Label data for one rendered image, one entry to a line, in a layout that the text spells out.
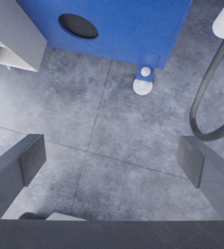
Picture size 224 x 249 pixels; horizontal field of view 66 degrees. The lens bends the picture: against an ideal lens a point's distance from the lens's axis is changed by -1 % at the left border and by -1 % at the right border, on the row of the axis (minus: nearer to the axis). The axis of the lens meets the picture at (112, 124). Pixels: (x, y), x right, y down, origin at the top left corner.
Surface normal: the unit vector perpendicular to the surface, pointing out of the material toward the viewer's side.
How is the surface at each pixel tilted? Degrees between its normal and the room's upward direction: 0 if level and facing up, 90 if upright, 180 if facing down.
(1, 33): 90
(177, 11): 90
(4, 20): 90
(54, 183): 0
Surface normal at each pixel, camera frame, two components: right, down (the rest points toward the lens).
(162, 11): -0.26, 0.96
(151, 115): -0.10, -0.11
